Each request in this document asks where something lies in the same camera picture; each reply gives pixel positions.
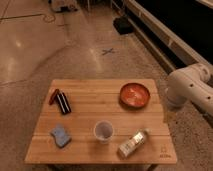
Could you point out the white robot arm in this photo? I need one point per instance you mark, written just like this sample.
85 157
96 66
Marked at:
190 83

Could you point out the orange ceramic bowl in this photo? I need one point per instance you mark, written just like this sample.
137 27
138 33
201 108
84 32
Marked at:
134 95

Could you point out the wooden slatted table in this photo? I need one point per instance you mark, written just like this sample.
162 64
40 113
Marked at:
97 100

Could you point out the red brown small block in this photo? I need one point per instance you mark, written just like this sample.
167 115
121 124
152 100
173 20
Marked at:
52 97

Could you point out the clear plastic bottle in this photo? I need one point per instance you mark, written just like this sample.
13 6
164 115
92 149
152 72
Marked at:
130 145

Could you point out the black bag on floor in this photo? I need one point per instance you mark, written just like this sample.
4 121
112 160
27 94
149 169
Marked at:
122 25

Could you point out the blue sponge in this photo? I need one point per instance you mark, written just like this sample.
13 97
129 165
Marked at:
61 137

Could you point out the white machine on floor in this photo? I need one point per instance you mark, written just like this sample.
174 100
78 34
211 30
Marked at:
60 5

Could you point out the long white bench frame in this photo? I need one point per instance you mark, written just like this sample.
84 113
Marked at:
143 22

